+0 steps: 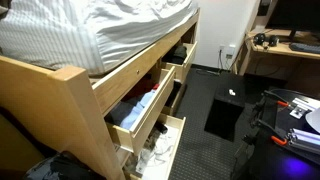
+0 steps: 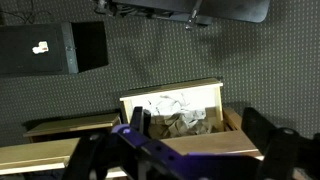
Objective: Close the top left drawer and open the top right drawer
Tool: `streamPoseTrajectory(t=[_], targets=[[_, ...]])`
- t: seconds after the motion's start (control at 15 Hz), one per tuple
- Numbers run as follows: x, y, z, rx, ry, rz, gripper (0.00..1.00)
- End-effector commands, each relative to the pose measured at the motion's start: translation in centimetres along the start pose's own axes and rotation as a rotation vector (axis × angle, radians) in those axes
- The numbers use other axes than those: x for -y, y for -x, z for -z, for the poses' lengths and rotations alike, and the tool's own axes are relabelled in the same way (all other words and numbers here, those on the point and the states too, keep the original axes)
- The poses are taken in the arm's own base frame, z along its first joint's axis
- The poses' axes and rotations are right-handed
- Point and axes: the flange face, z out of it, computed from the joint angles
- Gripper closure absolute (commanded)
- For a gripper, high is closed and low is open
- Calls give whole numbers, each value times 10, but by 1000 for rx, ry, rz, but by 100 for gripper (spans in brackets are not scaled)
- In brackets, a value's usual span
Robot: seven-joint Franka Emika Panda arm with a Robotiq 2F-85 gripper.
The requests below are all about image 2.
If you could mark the wooden bed frame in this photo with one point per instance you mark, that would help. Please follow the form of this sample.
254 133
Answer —
43 156

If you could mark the black chair base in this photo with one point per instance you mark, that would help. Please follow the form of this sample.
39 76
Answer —
191 12

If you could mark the black speaker box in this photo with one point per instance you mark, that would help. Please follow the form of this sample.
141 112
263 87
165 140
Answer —
52 49

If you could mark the white crumpled clothes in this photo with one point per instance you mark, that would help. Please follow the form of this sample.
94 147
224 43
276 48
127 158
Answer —
179 115

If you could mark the wooden drawer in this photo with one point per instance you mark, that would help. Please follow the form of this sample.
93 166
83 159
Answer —
228 139
73 128

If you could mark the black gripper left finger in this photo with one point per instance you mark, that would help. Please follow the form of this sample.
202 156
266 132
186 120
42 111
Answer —
96 154

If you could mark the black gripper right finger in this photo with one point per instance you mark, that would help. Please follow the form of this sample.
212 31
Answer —
283 148

